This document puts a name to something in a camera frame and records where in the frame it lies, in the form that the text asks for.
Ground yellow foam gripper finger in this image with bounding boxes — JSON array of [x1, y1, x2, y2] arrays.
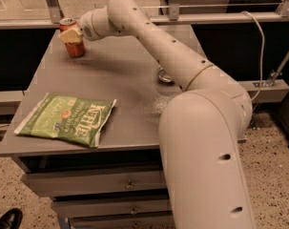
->
[[59, 26, 82, 44]]

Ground red coke can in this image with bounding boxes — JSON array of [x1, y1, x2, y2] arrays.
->
[[59, 18, 85, 57]]

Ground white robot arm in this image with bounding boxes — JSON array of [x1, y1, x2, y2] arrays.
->
[[60, 0, 257, 229]]

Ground grey metal railing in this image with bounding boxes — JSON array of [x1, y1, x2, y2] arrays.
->
[[0, 0, 289, 29]]

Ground green kettle chips bag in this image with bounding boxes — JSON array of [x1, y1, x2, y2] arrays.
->
[[14, 93, 116, 148]]

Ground top drawer with knob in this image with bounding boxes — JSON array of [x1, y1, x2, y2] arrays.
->
[[21, 166, 166, 198]]

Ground drawer with knob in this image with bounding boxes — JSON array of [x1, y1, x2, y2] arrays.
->
[[52, 198, 171, 218], [21, 166, 166, 198], [70, 213, 174, 229]]

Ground grey drawer cabinet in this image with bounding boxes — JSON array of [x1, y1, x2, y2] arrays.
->
[[0, 24, 248, 229]]

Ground middle drawer with knob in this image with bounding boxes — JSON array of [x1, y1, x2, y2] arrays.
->
[[52, 198, 171, 218]]

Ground black shoe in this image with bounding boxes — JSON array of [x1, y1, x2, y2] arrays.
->
[[0, 208, 23, 229]]

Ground bottom drawer with knob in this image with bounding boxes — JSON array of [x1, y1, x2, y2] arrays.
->
[[70, 213, 174, 229]]

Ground white cable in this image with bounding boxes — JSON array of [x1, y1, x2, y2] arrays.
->
[[240, 10, 266, 102]]

